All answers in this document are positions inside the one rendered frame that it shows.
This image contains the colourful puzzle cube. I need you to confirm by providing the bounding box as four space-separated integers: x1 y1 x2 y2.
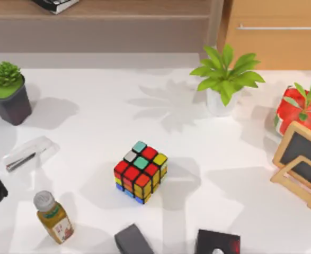
113 141 168 205

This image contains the leafy plant in white pot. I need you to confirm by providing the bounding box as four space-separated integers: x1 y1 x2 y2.
189 43 266 117

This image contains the wooden open shelf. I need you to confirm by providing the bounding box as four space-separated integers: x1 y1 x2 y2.
0 0 224 53

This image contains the dark grey box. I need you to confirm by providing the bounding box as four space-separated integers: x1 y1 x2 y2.
114 223 155 254

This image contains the black and red box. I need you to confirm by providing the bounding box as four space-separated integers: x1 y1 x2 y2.
195 229 242 254

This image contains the yellow juice bottle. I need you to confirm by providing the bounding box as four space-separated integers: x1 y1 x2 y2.
33 190 75 245

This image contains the plant in red pot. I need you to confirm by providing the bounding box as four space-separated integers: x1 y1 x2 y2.
273 78 311 138

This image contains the wooden cupboard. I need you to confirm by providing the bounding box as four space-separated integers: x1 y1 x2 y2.
215 0 311 71

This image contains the wooden framed blackboard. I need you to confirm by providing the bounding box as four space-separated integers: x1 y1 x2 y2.
270 121 311 210

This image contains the succulent in dark grey pot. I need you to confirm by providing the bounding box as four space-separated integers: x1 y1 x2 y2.
0 61 33 126

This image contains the black and white book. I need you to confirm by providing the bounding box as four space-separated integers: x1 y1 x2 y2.
32 0 79 15

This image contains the long metal handle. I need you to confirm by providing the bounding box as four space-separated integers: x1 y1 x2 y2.
236 24 311 31

